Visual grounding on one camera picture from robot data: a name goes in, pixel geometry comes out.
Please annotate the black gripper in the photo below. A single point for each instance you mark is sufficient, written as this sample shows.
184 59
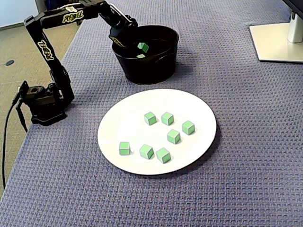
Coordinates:
117 37

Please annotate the black floor outlet cover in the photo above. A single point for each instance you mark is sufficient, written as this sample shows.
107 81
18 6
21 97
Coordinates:
10 63

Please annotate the silver monitor stand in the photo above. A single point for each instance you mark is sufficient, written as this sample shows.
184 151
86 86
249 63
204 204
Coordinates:
272 42

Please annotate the green cube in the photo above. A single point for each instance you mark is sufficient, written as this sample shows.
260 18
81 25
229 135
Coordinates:
188 127
163 155
150 117
167 118
143 47
146 151
141 56
124 148
173 136

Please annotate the black monitor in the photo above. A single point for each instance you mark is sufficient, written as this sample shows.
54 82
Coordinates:
298 3

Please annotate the black chair legs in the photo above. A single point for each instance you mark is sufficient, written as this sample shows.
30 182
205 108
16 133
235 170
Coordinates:
78 21

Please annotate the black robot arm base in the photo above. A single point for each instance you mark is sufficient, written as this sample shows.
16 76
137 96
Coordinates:
45 111

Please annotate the black round container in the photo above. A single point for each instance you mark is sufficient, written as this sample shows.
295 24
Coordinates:
151 73

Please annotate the blue bin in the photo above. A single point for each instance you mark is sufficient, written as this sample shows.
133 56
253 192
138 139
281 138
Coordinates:
50 3

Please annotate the white round plate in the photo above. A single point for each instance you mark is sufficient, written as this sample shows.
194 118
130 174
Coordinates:
123 127

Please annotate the blue woven table mat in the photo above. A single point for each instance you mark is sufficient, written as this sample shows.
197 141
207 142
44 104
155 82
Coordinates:
213 201

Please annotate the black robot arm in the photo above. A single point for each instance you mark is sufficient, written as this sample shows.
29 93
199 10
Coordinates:
47 52

